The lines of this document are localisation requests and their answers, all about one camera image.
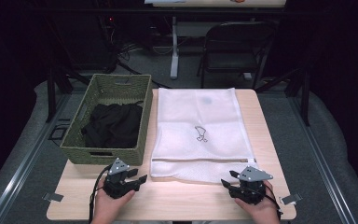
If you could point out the black garment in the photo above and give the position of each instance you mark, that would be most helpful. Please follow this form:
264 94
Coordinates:
115 124

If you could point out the aluminium floor rail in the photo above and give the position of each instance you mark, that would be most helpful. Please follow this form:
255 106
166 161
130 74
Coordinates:
24 161
323 161

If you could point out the desk with white leg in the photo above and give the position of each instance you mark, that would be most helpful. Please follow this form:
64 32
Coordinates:
174 46

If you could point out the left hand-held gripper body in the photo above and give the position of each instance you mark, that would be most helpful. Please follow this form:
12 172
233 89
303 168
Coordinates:
118 186

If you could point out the black folding chair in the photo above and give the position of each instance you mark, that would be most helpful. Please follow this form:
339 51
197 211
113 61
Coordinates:
230 60

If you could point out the orange object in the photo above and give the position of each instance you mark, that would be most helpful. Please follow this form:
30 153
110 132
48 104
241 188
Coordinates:
237 1

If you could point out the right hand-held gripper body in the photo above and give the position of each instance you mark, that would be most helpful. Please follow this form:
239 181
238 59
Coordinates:
250 189

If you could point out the person's right hand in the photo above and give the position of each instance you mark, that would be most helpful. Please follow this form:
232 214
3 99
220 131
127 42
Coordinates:
265 211

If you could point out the metal table clip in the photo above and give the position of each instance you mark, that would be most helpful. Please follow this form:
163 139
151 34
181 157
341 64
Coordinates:
52 197
290 199

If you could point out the black metal stand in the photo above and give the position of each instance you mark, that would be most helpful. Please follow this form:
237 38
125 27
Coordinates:
51 99
306 102

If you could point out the dark equipment box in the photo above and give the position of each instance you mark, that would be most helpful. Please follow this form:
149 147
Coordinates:
90 43

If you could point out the person's left hand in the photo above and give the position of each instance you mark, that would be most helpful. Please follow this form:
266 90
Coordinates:
107 208

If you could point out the green woven basket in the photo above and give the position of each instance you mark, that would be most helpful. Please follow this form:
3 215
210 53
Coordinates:
105 87

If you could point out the white mesh laundry bag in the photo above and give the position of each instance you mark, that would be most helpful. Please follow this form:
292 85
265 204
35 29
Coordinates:
186 118

